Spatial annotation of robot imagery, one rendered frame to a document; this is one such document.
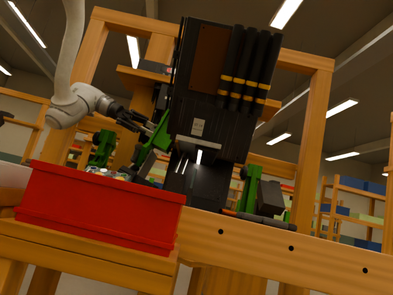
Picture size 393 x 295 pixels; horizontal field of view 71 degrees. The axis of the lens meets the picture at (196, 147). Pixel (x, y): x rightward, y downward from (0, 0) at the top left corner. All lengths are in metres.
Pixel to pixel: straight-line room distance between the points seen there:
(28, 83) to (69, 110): 12.01
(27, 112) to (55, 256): 12.29
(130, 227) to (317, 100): 1.40
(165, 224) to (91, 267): 0.15
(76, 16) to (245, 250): 1.01
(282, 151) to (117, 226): 12.10
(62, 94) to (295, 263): 1.02
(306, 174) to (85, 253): 1.28
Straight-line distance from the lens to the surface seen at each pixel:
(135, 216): 0.56
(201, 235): 0.87
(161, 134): 1.15
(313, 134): 1.67
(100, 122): 1.72
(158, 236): 0.56
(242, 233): 0.88
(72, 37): 1.21
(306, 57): 1.84
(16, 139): 12.68
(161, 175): 8.15
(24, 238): 0.60
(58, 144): 1.67
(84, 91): 1.33
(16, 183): 0.75
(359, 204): 14.19
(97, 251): 0.55
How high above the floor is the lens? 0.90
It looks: 12 degrees up
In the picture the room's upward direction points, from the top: 14 degrees clockwise
